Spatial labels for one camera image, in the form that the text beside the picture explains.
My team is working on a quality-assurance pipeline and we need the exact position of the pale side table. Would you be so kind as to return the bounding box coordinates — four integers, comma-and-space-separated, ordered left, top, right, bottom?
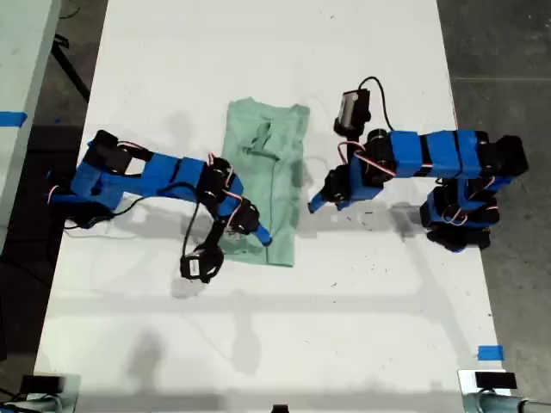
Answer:
0, 0, 65, 255

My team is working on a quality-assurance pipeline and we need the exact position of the black stand leg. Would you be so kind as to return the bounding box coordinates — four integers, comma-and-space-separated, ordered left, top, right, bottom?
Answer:
50, 34, 92, 104

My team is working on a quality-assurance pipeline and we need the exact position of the grey blue rounded object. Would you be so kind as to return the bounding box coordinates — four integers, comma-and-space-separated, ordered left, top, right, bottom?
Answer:
462, 391, 551, 413
0, 393, 65, 413

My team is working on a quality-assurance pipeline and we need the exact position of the black camera box with label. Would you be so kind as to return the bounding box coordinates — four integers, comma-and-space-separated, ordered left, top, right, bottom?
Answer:
179, 244, 225, 284

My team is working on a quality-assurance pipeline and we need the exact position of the black camera cable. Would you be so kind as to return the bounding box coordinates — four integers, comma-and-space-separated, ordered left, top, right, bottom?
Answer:
359, 76, 395, 133
109, 182, 203, 263

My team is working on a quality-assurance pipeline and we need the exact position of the small black box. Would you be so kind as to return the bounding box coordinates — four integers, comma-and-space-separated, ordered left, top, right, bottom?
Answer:
20, 374, 64, 393
474, 372, 517, 391

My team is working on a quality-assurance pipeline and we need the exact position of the pale green t-shirt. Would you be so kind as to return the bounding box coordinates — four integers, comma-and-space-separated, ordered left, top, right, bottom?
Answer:
220, 97, 311, 268

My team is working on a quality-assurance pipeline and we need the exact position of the black silver camera box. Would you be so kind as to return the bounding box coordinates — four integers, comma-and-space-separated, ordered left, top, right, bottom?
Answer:
333, 89, 372, 135

